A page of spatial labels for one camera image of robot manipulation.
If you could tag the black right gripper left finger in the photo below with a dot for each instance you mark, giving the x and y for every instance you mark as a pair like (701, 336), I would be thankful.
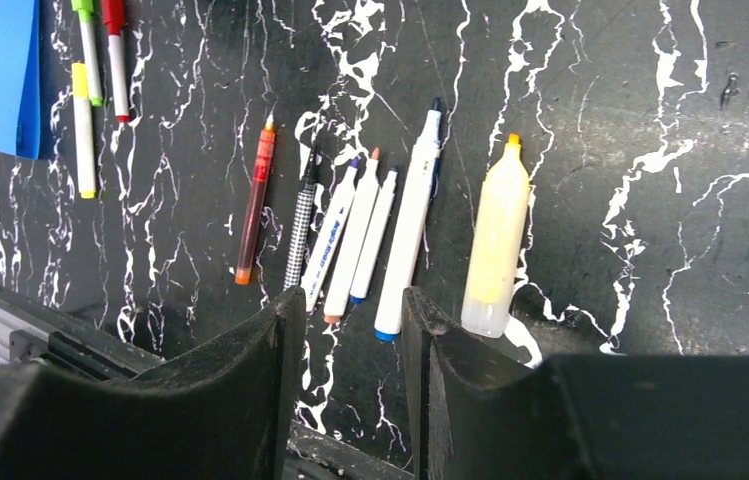
(222, 410)

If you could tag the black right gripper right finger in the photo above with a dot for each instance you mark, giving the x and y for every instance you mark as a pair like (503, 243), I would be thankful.
(476, 413)

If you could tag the orange yellow highlighter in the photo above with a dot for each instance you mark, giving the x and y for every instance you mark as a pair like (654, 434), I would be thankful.
(496, 245)

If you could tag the purple white marker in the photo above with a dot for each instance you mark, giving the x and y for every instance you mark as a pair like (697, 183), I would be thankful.
(329, 235)

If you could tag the copper capped white marker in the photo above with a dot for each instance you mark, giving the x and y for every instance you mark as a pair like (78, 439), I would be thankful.
(352, 241)

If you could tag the checkered black white pen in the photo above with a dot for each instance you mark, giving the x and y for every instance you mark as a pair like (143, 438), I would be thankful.
(302, 217)

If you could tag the blue red marker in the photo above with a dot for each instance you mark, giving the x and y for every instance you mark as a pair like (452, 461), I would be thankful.
(373, 239)

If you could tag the blue capped white marker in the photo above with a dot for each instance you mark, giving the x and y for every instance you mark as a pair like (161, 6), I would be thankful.
(409, 225)

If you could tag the red capped white marker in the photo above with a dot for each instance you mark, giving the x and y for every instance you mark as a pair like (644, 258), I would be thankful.
(114, 19)

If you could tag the yellow capped pen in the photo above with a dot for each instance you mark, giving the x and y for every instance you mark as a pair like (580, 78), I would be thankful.
(83, 128)

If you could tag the green capped marker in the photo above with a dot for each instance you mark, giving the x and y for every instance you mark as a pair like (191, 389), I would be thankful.
(85, 11)

